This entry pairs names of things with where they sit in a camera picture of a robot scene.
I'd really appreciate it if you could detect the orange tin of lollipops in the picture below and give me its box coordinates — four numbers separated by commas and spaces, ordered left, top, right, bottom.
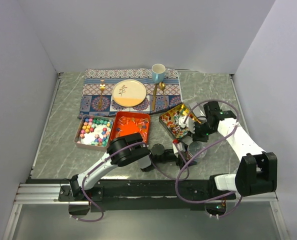
109, 111, 151, 144

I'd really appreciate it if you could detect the blue mug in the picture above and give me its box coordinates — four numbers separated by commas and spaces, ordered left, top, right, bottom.
151, 63, 166, 84

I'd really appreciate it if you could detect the gold spoon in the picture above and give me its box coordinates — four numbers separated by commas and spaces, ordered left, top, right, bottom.
158, 82, 168, 108

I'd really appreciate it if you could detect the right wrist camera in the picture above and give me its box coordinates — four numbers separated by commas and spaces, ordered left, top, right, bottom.
178, 115, 195, 134

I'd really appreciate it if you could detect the cream and orange plate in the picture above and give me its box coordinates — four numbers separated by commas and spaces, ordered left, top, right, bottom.
111, 79, 147, 107

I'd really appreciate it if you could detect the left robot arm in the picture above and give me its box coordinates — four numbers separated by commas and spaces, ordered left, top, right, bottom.
69, 133, 187, 201

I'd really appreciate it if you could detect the patterned blue placemat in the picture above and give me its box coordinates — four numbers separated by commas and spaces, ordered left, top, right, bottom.
77, 68, 183, 119

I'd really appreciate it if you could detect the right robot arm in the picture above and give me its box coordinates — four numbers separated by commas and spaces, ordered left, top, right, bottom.
193, 100, 278, 200

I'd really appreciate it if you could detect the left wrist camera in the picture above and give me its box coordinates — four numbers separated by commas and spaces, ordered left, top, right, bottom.
172, 139, 186, 156

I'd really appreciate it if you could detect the gold tin of lollipops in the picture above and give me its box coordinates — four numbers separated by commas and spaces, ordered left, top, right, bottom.
159, 103, 190, 140

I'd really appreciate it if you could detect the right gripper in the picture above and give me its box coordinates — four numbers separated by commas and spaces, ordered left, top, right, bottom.
188, 121, 217, 144

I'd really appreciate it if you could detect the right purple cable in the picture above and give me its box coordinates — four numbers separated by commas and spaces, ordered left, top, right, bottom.
175, 99, 243, 219

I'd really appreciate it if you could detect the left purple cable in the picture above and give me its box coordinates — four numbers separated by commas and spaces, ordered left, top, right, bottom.
79, 142, 191, 223

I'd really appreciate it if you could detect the purple cable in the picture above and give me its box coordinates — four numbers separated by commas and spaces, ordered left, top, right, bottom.
175, 99, 243, 219
79, 142, 191, 223

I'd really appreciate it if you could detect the silver tin of star candies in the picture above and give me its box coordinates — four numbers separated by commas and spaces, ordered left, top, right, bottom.
73, 115, 114, 152

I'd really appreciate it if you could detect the metal scoop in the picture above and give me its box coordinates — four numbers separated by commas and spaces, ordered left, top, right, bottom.
189, 102, 205, 118

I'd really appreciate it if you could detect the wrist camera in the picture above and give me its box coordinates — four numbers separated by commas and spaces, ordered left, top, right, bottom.
178, 115, 195, 134
172, 139, 186, 156

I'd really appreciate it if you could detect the clear jar lid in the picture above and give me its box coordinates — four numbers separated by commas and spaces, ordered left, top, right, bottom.
187, 141, 207, 160

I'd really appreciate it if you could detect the aluminium rail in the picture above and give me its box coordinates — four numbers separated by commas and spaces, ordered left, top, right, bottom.
13, 183, 278, 205

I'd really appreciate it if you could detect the gold fork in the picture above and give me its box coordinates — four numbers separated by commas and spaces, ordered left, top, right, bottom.
98, 79, 106, 109

